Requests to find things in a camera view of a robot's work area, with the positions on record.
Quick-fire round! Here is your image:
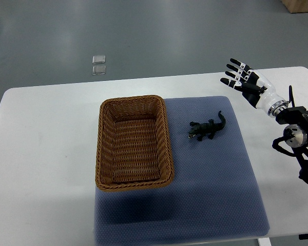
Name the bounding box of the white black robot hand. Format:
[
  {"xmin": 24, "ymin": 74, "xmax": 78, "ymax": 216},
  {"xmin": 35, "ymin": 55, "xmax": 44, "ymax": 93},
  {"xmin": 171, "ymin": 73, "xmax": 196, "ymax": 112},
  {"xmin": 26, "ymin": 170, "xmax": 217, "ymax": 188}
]
[{"xmin": 220, "ymin": 58, "xmax": 288, "ymax": 117}]

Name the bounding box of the dark toy crocodile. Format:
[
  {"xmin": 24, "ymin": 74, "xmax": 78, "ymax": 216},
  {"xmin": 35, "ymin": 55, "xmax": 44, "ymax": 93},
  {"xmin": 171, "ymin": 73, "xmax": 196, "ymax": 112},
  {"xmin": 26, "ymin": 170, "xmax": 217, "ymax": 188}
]
[{"xmin": 188, "ymin": 111, "xmax": 226, "ymax": 141}]

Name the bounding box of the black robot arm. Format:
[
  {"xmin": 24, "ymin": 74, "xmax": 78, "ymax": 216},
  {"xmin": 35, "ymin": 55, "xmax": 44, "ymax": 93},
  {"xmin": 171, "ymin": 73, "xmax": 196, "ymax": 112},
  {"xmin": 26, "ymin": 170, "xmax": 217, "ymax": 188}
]
[{"xmin": 272, "ymin": 86, "xmax": 308, "ymax": 184}]

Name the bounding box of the brown wicker basket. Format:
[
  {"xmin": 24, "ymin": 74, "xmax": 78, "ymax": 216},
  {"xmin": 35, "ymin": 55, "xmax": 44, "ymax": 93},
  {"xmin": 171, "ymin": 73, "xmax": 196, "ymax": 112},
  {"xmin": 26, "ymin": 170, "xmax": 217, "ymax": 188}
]
[{"xmin": 95, "ymin": 95, "xmax": 175, "ymax": 192}]

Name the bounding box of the wooden box corner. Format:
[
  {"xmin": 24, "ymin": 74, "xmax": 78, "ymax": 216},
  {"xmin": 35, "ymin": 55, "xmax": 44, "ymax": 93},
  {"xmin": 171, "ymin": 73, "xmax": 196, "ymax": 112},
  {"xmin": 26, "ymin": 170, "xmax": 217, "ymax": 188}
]
[{"xmin": 281, "ymin": 0, "xmax": 308, "ymax": 13}]

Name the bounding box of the blue grey table mat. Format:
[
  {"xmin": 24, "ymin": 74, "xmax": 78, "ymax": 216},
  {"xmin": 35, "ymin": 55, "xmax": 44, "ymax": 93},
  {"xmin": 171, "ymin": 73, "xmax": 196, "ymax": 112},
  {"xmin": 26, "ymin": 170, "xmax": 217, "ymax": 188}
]
[{"xmin": 94, "ymin": 96, "xmax": 270, "ymax": 245}]

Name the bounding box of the white table leg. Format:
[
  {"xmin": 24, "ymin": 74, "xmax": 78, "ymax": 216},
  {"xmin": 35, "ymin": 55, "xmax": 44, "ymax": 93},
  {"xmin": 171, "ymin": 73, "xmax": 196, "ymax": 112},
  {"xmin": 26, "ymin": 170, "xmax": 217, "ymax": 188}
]
[{"xmin": 257, "ymin": 237, "xmax": 272, "ymax": 246}]

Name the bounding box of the upper floor plate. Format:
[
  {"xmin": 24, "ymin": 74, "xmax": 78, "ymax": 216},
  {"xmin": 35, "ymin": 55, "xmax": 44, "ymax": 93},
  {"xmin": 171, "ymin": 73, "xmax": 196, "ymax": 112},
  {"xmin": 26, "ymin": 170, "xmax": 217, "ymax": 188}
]
[{"xmin": 92, "ymin": 55, "xmax": 106, "ymax": 64}]

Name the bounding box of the floor plate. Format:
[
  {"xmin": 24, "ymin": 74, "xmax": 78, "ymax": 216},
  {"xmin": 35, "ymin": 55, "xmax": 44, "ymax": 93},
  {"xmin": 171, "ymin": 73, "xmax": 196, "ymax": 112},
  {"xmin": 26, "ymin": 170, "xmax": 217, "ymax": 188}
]
[
  {"xmin": 92, "ymin": 65, "xmax": 106, "ymax": 75},
  {"xmin": 92, "ymin": 55, "xmax": 106, "ymax": 64}
]

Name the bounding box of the lower floor plate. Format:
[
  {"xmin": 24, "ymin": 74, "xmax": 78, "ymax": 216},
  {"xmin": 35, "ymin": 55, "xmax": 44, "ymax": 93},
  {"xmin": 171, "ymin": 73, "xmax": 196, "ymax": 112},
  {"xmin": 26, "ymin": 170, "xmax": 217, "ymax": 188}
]
[{"xmin": 92, "ymin": 65, "xmax": 106, "ymax": 75}]

